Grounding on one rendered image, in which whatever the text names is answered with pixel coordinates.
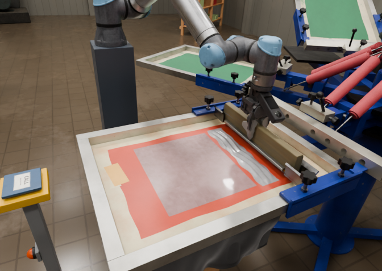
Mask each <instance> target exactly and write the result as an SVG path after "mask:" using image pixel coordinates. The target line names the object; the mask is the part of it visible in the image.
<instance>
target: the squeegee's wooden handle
mask: <svg viewBox="0 0 382 271"><path fill-rule="evenodd" d="M224 113H225V120H228V121H229V122H230V123H232V124H233V125H234V126H235V127H236V128H237V129H239V130H240V131H241V132H243V133H244V134H245V135H246V136H247V131H246V130H245V129H244V128H243V126H242V122H243V121H247V117H248V115H247V114H245V113H244V112H243V111H242V110H241V109H239V108H237V107H236V106H235V105H233V104H232V103H231V102H227V103H225V108H224ZM253 136H254V137H253V138H252V139H251V140H252V141H253V142H254V143H256V144H257V145H258V146H259V147H260V148H262V149H263V150H264V151H266V152H267V153H268V154H269V155H270V156H272V157H273V158H274V159H275V160H276V161H278V162H279V163H280V164H281V165H282V166H283V167H285V168H286V165H285V163H286V162H287V163H288V164H289V165H290V166H292V167H293V168H294V169H295V170H296V171H298V172H299V170H300V166H301V163H302V160H303V158H304V156H303V154H301V153H300V152H299V151H297V150H296V149H294V148H293V147H291V146H290V145H289V144H287V143H286V142H285V141H283V140H282V139H280V138H279V137H278V136H276V135H275V134H274V133H272V132H271V131H270V130H268V129H267V128H265V127H264V126H262V125H261V124H260V123H257V126H256V127H255V132H254V134H253Z"/></svg>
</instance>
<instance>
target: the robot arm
mask: <svg viewBox="0 0 382 271"><path fill-rule="evenodd" d="M156 1H157V0H93V5H94V12H95V21H96V26H97V29H96V32H95V38H94V42H95V45H96V46H99V47H106V48H114V47H122V46H124V45H126V44H127V39H126V37H125V34H124V32H123V29H122V20H127V19H142V18H145V17H147V16H148V15H149V14H150V10H151V7H152V4H153V3H154V2H156ZM170 1H171V2H172V5H173V6H174V7H175V9H176V11H177V12H178V14H179V16H180V17H181V19H182V20H183V22H184V23H185V25H186V26H187V28H188V30H189V31H190V33H191V34H192V36H193V37H194V39H195V41H196V42H197V44H198V46H199V47H200V51H199V58H200V63H201V64H202V65H203V66H204V67H205V68H208V69H213V68H219V67H221V66H224V65H228V64H232V63H235V62H238V61H245V62H248V63H251V64H254V69H253V75H252V80H250V81H249V82H248V84H249V85H250V86H251V87H250V93H248V95H247V94H246V96H244V97H242V103H241V108H240V109H241V110H242V111H243V112H244V113H245V114H247V115H248V114H249V115H248V117H247V121H243V122H242V126H243V128H244V129H245V130H246V131H247V137H248V139H249V140H251V139H252V138H253V137H254V136H253V134H254V132H255V127H256V126H257V123H260V124H261V125H262V126H264V127H265V128H267V126H268V125H269V122H270V121H271V123H272V124H274V123H280V122H283V121H284V120H285V116H284V114H283V112H282V111H281V109H280V108H279V106H278V104H277V103H276V101H275V99H274V98H273V96H272V94H271V93H270V91H271V90H272V88H273V85H274V83H275V77H276V72H277V67H278V64H279V58H280V55H281V47H282V43H283V42H282V40H281V39H280V38H279V37H275V36H261V37H259V40H258V41H257V40H253V39H249V38H246V37H242V36H235V35H233V36H230V37H229V38H228V39H227V40H226V41H224V40H223V39H222V37H221V35H220V34H219V32H218V31H217V29H216V27H215V26H214V25H213V23H212V21H211V20H210V18H209V17H208V15H207V13H206V12H205V10H204V9H203V7H202V6H201V4H200V3H199V1H198V0H170ZM267 91H268V92H267ZM247 97H248V98H247Z"/></svg>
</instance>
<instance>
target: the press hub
mask: <svg viewBox="0 0 382 271"><path fill-rule="evenodd" d="M381 80H382V69H380V70H379V71H378V73H377V76H376V78H375V80H374V83H373V85H372V87H371V89H370V88H368V87H367V86H366V85H362V86H355V87H354V88H353V89H355V90H359V91H364V92H368V93H369V92H370V91H371V90H372V89H373V88H374V87H375V86H376V85H377V84H378V83H379V82H380V81H381ZM363 97H364V96H362V95H357V94H353V93H347V94H346V98H347V99H348V100H349V101H350V102H351V103H352V104H354V105H356V104H357V103H358V102H359V101H360V100H361V99H362V98H363ZM371 114H374V115H377V116H378V117H375V118H372V119H369V120H371V121H373V122H375V123H377V125H376V126H374V127H371V128H367V129H365V130H363V132H362V134H365V135H366V136H363V137H360V138H357V139H354V140H352V141H354V142H356V143H358V144H359V145H361V146H363V147H364V148H367V149H368V150H370V151H371V152H373V153H375V154H377V155H379V156H380V157H382V107H379V108H376V109H373V110H372V111H371ZM375 182H376V179H375V178H374V177H372V176H370V175H369V174H368V173H366V172H363V174H362V176H361V178H360V180H359V182H358V184H357V186H356V188H355V189H353V190H351V191H348V192H346V193H344V194H342V195H340V196H337V197H335V198H333V199H331V200H329V201H326V202H324V203H323V204H322V207H321V209H320V211H319V214H316V215H312V216H309V217H308V218H307V219H306V221H305V223H309V224H315V227H316V229H317V230H318V232H317V234H316V235H311V234H307V236H308V238H309V239H310V240H311V241H312V242H313V243H314V244H315V245H316V246H318V247H320V245H321V240H322V238H323V236H324V237H325V238H327V239H329V240H332V241H333V243H332V247H331V251H330V253H333V254H337V255H343V254H346V253H349V252H350V251H351V250H352V249H353V247H354V238H353V237H347V235H348V233H349V231H350V229H351V227H352V225H353V223H354V221H355V219H356V218H357V216H358V214H359V212H360V210H361V208H362V207H363V205H364V203H365V201H366V199H367V197H368V195H369V193H370V191H371V189H372V188H373V186H374V184H375Z"/></svg>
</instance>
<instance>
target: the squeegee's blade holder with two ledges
mask: <svg viewBox="0 0 382 271"><path fill-rule="evenodd" d="M224 122H225V123H226V124H227V125H228V126H229V127H230V128H232V129H233V130H234V131H235V132H236V133H237V134H238V135H240V136H241V137H242V138H243V139H244V140H245V141H247V142H248V143H249V144H251V145H252V146H253V147H254V148H255V149H256V150H257V151H259V152H260V153H261V154H262V155H263V156H264V157H266V158H267V159H268V160H269V161H270V162H271V163H272V164H274V165H275V166H276V167H278V168H279V169H280V170H281V171H284V170H285V167H283V166H282V165H281V164H280V163H279V162H278V161H276V160H275V159H274V158H273V157H272V156H270V155H269V154H268V153H267V152H266V151H264V150H263V149H262V148H260V147H259V146H258V145H257V144H256V143H254V142H253V141H252V140H249V139H248V137H247V136H246V135H245V134H244V133H243V132H241V131H240V130H239V129H237V128H236V127H235V126H234V125H233V124H232V123H230V122H229V121H228V120H225V121H224Z"/></svg>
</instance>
